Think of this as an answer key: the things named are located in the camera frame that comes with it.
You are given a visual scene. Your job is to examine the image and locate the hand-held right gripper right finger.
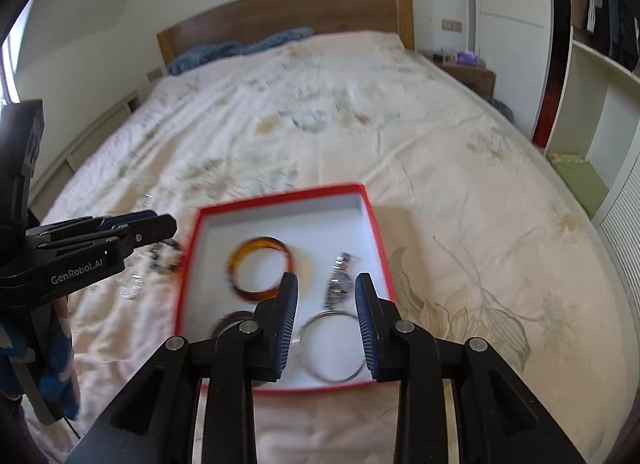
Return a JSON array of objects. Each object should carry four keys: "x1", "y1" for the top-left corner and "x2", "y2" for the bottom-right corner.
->
[{"x1": 354, "y1": 271, "x2": 588, "y2": 464}]

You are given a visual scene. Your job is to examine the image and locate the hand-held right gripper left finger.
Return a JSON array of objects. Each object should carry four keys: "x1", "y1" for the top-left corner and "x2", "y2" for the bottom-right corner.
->
[{"x1": 65, "y1": 271, "x2": 299, "y2": 464}]

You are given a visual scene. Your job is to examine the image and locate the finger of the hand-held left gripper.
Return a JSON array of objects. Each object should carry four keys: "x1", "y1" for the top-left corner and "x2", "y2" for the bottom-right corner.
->
[
  {"x1": 27, "y1": 214, "x2": 179, "y2": 266},
  {"x1": 25, "y1": 210, "x2": 157, "y2": 241}
]

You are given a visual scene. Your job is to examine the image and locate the black white bead bracelet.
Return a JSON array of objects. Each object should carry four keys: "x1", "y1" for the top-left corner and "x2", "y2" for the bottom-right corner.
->
[{"x1": 149, "y1": 239, "x2": 187, "y2": 276}]

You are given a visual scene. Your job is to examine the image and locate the twisted silver bangle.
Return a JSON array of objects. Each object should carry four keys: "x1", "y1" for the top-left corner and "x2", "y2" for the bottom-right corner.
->
[{"x1": 119, "y1": 277, "x2": 147, "y2": 301}]

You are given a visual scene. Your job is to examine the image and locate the plain silver bangle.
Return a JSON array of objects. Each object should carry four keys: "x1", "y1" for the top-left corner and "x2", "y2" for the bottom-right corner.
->
[{"x1": 297, "y1": 311, "x2": 369, "y2": 386}]

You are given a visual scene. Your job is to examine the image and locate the red jewelry box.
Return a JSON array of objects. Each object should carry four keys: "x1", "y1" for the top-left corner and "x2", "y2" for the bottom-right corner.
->
[{"x1": 172, "y1": 183, "x2": 401, "y2": 397}]

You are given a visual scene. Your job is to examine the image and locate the amber bangle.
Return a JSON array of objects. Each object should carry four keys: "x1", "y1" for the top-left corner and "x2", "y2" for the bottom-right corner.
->
[{"x1": 228, "y1": 237, "x2": 297, "y2": 303}]

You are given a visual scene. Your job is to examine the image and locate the dark tortoiseshell bangle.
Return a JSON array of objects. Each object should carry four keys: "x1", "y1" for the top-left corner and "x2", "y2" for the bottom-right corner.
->
[{"x1": 210, "y1": 310, "x2": 261, "y2": 341}]

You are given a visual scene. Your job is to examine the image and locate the blue pillow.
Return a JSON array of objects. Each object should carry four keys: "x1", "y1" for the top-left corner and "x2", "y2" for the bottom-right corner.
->
[
  {"x1": 240, "y1": 27, "x2": 315, "y2": 57},
  {"x1": 167, "y1": 42, "x2": 247, "y2": 76}
]

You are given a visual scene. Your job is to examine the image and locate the window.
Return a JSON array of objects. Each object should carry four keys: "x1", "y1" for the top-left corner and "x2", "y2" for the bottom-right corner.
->
[{"x1": 0, "y1": 37, "x2": 20, "y2": 106}]

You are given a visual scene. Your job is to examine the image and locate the floral cream duvet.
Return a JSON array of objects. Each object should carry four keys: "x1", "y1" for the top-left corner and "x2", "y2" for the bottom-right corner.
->
[{"x1": 25, "y1": 29, "x2": 632, "y2": 464}]

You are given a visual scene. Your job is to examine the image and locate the green floor mat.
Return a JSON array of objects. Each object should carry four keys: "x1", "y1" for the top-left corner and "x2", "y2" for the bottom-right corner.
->
[{"x1": 546, "y1": 151, "x2": 612, "y2": 218}]

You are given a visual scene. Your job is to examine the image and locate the wooden headboard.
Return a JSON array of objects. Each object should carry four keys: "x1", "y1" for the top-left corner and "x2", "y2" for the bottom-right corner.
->
[{"x1": 156, "y1": 0, "x2": 416, "y2": 66}]

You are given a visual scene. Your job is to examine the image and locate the wooden nightstand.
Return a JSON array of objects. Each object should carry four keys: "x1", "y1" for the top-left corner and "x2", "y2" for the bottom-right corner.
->
[{"x1": 431, "y1": 61, "x2": 497, "y2": 98}]

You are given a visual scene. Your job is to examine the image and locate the red panel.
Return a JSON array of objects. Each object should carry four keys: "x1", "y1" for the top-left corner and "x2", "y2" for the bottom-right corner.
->
[{"x1": 531, "y1": 79, "x2": 554, "y2": 148}]

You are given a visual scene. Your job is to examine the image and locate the white sliding wardrobe door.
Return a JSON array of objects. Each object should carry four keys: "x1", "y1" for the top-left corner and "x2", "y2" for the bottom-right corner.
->
[{"x1": 467, "y1": 0, "x2": 557, "y2": 141}]

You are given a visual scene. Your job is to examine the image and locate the white open wardrobe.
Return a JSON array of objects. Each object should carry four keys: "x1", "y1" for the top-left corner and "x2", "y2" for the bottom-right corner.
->
[{"x1": 542, "y1": 0, "x2": 640, "y2": 297}]

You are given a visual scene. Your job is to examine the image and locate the hanging dark clothes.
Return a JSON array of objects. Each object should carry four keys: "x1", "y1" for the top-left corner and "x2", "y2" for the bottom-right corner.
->
[{"x1": 570, "y1": 0, "x2": 640, "y2": 76}]

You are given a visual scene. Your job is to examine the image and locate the silver chain necklace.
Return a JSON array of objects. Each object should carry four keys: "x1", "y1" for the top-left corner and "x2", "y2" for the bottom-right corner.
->
[{"x1": 322, "y1": 251, "x2": 362, "y2": 311}]

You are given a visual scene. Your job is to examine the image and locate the low white wall cabinet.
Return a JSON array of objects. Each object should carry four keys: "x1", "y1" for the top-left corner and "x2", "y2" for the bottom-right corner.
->
[{"x1": 30, "y1": 89, "x2": 142, "y2": 206}]

